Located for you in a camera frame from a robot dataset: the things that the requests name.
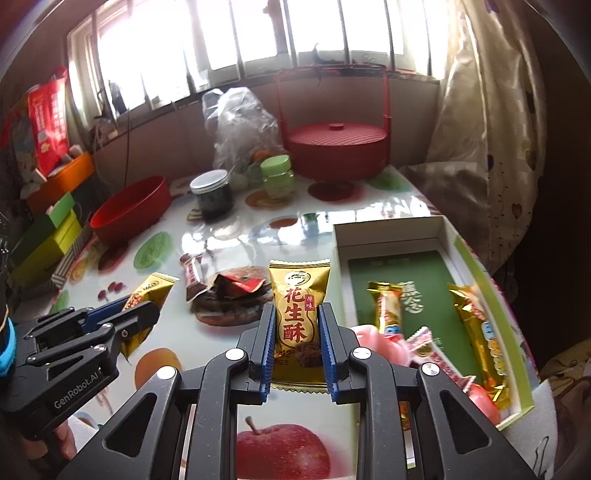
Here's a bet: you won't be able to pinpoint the dark red crumpled wrapper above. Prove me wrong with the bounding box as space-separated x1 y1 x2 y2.
204 272 265 302

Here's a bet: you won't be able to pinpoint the patterned beige curtain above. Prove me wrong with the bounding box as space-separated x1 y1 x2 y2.
402 0 550 278

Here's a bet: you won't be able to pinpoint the red round lidded basket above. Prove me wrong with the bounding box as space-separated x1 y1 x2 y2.
276 65 391 182

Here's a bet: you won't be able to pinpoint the clear plastic bag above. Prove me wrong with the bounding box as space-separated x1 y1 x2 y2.
202 88 287 174

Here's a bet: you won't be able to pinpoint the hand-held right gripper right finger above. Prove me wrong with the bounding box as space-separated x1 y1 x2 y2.
318 302 539 480

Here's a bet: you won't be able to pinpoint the stacked green cups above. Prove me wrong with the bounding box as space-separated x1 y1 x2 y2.
259 154 295 200

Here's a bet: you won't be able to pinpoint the red and white candy packet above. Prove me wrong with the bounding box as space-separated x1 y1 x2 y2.
405 326 472 385

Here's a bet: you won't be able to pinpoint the patterned cloth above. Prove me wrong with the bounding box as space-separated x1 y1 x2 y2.
538 339 591 480

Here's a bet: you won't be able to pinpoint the striped box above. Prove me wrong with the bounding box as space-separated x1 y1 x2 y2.
50 228 95 291

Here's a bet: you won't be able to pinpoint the person's left hand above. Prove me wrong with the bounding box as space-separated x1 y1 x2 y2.
28 415 83 467

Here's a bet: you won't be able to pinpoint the food print tablecloth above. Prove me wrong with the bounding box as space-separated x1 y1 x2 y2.
46 164 541 480

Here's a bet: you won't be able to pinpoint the orange box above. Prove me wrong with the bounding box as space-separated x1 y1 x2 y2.
25 152 95 212

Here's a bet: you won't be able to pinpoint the window with metal bars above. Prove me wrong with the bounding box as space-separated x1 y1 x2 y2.
69 0 451 123

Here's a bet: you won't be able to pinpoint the dark jar with silver lid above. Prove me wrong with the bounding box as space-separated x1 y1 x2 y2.
189 170 234 221

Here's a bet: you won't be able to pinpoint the yellow-green box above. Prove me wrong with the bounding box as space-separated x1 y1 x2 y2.
9 212 85 283

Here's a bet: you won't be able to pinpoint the red snack bag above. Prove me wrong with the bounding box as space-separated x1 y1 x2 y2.
27 75 71 175

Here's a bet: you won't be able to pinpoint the green gift box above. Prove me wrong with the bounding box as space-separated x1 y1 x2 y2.
332 216 541 428

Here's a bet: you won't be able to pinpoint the red plastic bowl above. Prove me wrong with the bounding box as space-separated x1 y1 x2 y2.
89 175 171 246

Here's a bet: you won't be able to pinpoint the gold peanut candy packet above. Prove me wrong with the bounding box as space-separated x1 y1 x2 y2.
269 259 332 394
120 272 181 361

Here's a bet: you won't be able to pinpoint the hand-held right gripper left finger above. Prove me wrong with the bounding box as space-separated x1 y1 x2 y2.
58 302 278 480

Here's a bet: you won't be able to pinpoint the red wafer bar packet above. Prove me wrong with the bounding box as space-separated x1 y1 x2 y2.
179 253 209 304

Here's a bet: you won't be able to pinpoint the pink jelly cup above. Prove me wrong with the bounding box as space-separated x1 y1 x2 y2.
350 324 413 366
467 382 502 426

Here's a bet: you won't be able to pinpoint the long gold snack bar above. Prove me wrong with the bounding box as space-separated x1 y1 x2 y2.
366 281 407 337
447 283 512 411

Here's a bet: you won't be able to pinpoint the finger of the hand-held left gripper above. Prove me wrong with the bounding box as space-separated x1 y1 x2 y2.
69 295 132 333
108 300 161 360

